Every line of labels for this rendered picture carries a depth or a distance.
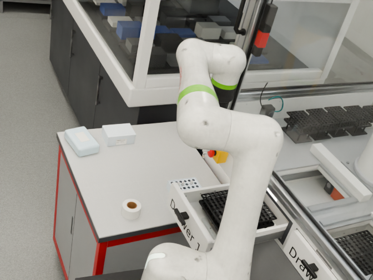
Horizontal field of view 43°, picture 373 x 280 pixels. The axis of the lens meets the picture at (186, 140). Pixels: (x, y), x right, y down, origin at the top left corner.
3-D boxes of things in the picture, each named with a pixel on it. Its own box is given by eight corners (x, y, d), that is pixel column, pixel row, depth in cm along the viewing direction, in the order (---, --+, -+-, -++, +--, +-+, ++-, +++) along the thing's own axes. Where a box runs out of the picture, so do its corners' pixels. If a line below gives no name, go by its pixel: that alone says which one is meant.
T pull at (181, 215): (182, 226, 158) (183, 223, 157) (173, 210, 163) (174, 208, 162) (191, 224, 159) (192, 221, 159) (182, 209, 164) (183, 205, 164)
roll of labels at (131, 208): (129, 222, 173) (130, 214, 171) (116, 210, 177) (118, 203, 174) (143, 215, 178) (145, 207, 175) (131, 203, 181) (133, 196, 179)
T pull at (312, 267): (313, 280, 151) (315, 277, 150) (300, 261, 156) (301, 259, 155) (322, 277, 152) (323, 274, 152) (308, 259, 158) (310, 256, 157)
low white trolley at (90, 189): (81, 356, 208) (99, 237, 165) (49, 249, 250) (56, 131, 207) (198, 320, 234) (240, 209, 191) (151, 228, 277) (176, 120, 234)
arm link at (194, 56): (213, 121, 138) (222, 88, 132) (174, 115, 137) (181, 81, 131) (205, 65, 168) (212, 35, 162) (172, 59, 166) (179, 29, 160)
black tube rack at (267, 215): (219, 242, 164) (224, 229, 160) (197, 206, 176) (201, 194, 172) (271, 230, 174) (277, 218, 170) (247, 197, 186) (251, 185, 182)
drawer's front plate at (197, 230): (200, 265, 157) (208, 242, 150) (166, 204, 176) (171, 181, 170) (205, 264, 157) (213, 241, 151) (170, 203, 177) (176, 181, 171)
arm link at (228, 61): (252, 56, 155) (247, 42, 164) (215, 50, 153) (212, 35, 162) (241, 93, 163) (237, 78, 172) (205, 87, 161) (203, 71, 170)
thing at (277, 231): (204, 256, 158) (208, 244, 154) (172, 203, 175) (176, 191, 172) (298, 234, 176) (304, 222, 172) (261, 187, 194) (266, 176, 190)
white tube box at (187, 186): (174, 201, 187) (175, 194, 185) (166, 187, 193) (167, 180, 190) (201, 197, 192) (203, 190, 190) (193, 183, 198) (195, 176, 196)
